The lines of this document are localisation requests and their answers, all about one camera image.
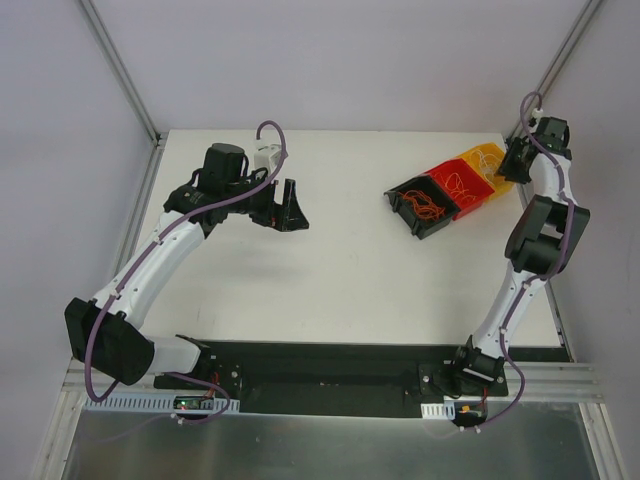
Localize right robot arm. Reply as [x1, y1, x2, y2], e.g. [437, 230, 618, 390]
[444, 117, 590, 397]

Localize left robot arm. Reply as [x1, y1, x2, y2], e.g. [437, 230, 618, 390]
[64, 141, 309, 389]

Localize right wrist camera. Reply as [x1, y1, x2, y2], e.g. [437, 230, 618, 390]
[529, 107, 544, 127]

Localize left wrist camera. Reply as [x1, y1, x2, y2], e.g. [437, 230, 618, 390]
[253, 140, 283, 174]

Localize left white cable duct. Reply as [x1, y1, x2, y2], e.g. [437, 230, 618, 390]
[84, 393, 240, 416]

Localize red plastic bin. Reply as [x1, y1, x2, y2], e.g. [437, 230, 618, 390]
[428, 158, 493, 220]

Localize left aluminium frame post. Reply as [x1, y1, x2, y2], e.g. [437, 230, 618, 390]
[75, 0, 162, 146]

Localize black plastic bin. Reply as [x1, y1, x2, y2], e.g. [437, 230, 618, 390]
[384, 175, 459, 240]

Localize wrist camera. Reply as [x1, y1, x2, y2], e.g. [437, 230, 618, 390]
[253, 140, 283, 174]
[529, 107, 544, 127]

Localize white cables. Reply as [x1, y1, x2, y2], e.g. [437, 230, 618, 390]
[472, 147, 504, 181]

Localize yellow plastic bin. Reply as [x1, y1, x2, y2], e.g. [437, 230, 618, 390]
[461, 143, 514, 201]

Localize white cable duct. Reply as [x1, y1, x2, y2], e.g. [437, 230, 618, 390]
[84, 393, 240, 416]
[420, 402, 456, 421]

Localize right white cable duct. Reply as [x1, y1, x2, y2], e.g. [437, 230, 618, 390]
[420, 402, 456, 421]

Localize aluminium frame post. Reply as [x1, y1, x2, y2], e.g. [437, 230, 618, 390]
[75, 0, 162, 146]
[503, 0, 604, 149]

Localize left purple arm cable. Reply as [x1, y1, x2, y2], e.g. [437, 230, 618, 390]
[83, 119, 289, 426]

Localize right aluminium frame post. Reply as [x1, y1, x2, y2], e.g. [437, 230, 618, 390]
[503, 0, 604, 149]

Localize orange cables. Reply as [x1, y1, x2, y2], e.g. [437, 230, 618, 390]
[399, 188, 449, 222]

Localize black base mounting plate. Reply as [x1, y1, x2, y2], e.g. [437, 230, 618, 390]
[152, 340, 511, 419]

